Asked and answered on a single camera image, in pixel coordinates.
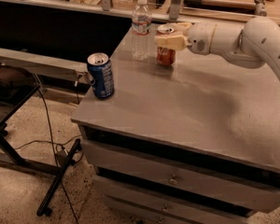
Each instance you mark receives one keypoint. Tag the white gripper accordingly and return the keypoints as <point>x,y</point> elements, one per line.
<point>200,37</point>

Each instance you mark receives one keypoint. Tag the red coke can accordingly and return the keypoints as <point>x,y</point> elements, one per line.
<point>165,56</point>

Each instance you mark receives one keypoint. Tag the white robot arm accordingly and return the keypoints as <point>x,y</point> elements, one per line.
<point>250,45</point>

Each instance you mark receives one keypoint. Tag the clear plastic water bottle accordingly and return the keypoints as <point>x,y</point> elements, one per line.
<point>141,22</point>

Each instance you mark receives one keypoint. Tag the blue pepsi can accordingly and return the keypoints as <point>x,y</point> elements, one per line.
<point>100,68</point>

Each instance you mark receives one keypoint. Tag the grey drawer cabinet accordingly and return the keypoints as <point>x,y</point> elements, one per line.
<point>203,112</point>

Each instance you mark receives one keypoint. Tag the middle grey drawer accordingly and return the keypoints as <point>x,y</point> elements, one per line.
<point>157,207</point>

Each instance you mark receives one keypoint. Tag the grey drawer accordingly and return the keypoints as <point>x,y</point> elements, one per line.
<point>157,207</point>
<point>181,176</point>

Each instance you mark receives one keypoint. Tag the top grey drawer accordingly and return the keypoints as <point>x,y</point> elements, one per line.
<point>181,176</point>

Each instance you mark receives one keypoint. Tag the black side stand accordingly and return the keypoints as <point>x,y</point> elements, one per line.
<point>17,85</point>

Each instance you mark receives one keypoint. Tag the grey metal bench rail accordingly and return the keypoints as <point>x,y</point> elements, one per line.
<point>46,66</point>

